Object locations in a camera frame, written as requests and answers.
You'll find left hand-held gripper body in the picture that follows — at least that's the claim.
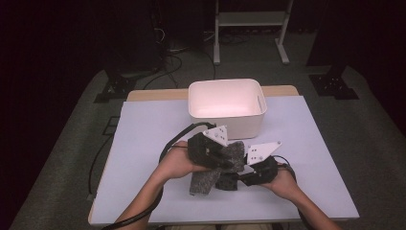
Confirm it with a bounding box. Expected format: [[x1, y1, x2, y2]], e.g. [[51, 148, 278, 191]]
[[187, 125, 229, 168]]

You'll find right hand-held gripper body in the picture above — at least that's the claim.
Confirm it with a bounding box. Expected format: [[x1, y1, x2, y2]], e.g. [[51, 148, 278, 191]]
[[240, 140, 282, 187]]

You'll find grey fluffy cloth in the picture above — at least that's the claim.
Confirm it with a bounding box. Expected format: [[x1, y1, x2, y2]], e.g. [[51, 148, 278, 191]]
[[190, 140, 246, 196]]

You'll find white plastic bin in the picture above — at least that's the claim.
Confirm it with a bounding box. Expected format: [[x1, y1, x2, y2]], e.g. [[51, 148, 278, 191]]
[[187, 78, 268, 141]]

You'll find person's left hand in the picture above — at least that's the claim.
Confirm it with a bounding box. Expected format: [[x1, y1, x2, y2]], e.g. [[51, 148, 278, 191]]
[[157, 141, 209, 180]]

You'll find person's right hand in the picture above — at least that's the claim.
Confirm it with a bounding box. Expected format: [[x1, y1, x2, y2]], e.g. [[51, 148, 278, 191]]
[[261, 164, 303, 201]]

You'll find black stand base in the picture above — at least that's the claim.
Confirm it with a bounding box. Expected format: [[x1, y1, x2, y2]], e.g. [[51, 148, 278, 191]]
[[93, 73, 138, 104], [308, 74, 360, 101]]

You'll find white metal stand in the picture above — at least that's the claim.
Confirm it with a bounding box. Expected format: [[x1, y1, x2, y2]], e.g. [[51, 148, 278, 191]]
[[213, 0, 294, 66]]

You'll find thin black floor cable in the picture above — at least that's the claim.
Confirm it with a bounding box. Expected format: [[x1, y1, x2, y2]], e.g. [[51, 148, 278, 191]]
[[87, 133, 113, 196]]

